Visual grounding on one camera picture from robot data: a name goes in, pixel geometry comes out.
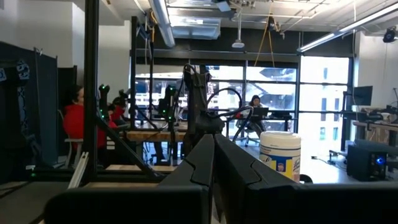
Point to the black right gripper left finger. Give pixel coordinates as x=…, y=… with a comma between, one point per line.
x=199, y=174

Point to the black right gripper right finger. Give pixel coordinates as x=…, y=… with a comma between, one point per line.
x=236, y=180

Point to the black background robot arm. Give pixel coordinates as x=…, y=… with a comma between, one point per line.
x=169, y=102

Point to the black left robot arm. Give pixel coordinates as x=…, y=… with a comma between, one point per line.
x=196, y=102

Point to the yellow Lysol wipes canister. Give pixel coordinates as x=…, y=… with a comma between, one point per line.
x=281, y=155

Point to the wooden background table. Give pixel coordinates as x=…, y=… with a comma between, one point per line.
x=155, y=135

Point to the black laptop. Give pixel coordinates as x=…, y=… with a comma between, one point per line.
x=259, y=112

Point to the person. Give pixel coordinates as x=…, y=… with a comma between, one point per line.
x=255, y=109
x=74, y=121

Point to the white aluminium extrusion bar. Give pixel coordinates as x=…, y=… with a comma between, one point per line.
x=78, y=170

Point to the black computer tower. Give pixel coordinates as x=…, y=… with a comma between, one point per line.
x=365, y=161

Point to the white chair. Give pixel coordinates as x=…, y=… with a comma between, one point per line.
x=70, y=149

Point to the wooden workbench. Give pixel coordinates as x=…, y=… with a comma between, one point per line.
x=376, y=126

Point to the black monitor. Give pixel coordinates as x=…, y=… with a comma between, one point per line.
x=362, y=95

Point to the dark blue partition screen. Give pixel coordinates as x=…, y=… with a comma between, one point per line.
x=28, y=109

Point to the black ceiling spotlight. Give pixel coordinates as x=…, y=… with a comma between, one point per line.
x=389, y=35

